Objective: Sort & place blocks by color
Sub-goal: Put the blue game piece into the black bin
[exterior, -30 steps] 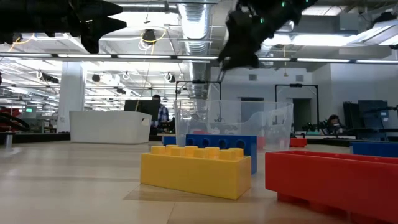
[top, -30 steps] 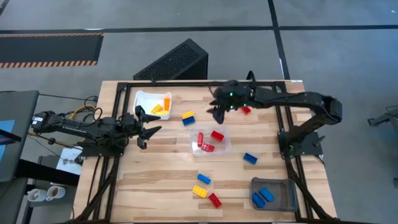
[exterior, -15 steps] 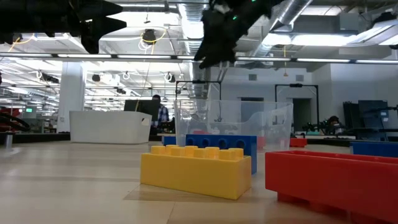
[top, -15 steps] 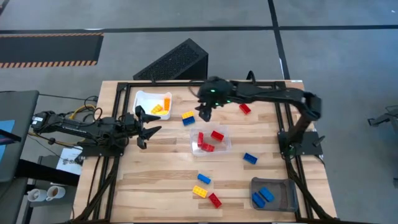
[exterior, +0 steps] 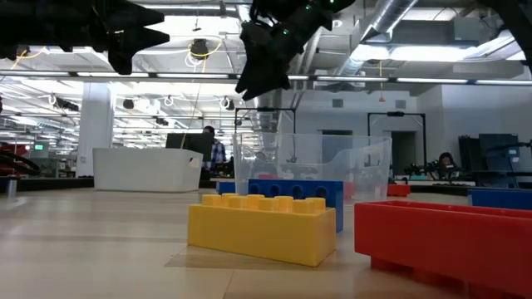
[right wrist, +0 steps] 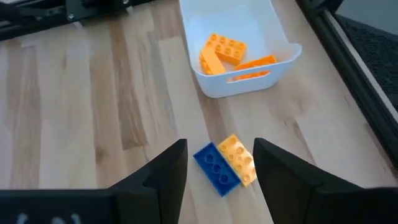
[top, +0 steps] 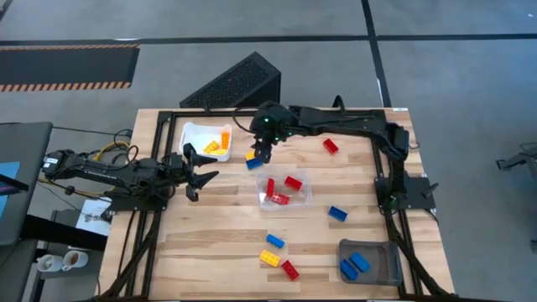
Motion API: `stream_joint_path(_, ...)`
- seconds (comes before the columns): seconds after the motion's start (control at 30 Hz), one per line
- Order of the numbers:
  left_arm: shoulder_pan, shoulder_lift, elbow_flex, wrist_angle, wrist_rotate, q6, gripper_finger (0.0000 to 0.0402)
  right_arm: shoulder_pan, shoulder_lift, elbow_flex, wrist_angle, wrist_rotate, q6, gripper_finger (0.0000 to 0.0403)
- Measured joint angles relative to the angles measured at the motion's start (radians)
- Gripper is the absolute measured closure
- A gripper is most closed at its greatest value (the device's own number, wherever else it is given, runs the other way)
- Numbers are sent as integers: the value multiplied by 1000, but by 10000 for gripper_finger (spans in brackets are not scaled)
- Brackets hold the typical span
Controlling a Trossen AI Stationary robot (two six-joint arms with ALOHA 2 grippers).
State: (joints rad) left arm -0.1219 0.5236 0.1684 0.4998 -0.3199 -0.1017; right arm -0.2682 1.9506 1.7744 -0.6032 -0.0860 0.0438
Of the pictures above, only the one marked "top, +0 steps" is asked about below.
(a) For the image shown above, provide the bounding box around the clear plastic bin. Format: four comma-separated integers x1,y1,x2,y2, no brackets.
254,168,314,211

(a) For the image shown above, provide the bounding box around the black stand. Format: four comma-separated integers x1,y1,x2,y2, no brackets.
495,142,537,171

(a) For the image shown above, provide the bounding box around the white plastic bin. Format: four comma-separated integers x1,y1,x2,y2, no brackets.
179,121,233,163

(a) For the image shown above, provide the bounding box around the white mug with coffee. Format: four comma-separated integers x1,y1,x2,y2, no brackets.
61,250,90,272

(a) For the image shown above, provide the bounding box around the black hazard-striped floor mat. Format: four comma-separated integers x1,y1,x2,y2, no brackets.
0,43,141,93

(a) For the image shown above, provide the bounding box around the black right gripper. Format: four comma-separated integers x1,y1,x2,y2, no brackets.
249,102,295,165

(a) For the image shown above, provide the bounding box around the blue-screen tablet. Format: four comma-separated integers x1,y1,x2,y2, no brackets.
0,161,21,220

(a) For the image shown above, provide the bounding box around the black side table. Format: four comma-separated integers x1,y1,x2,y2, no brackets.
0,211,109,302

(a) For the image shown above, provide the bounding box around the grey translucent bin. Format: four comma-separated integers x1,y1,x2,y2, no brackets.
336,238,404,287

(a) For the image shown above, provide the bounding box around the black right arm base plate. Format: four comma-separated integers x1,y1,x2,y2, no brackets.
374,174,441,211

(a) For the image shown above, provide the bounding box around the dark grey desk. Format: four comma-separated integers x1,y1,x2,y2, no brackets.
0,121,55,247

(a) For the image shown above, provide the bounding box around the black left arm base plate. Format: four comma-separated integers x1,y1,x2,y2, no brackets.
109,184,171,212

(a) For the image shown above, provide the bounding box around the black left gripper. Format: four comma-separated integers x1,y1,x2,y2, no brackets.
169,142,221,203

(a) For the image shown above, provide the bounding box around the black mesh computer tower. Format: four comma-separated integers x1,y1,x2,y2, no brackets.
179,50,282,109

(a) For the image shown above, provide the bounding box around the yellow cable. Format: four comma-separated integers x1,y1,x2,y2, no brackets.
91,140,139,164

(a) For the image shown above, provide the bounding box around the white printed paper sheet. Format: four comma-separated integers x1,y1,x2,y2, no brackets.
75,195,113,237

